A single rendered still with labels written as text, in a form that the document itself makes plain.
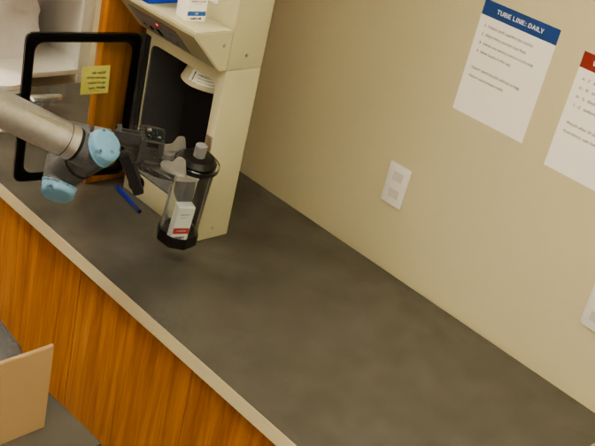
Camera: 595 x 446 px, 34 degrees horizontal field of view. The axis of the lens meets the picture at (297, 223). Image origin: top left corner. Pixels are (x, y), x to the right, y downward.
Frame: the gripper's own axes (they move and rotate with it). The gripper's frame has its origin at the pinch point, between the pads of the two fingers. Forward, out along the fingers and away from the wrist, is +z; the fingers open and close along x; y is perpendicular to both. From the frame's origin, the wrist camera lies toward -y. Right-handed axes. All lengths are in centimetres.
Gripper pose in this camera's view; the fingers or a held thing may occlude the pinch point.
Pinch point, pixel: (194, 169)
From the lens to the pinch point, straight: 231.1
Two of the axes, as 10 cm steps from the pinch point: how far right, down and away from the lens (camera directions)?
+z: 9.5, 1.7, 2.4
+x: -1.0, -5.7, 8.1
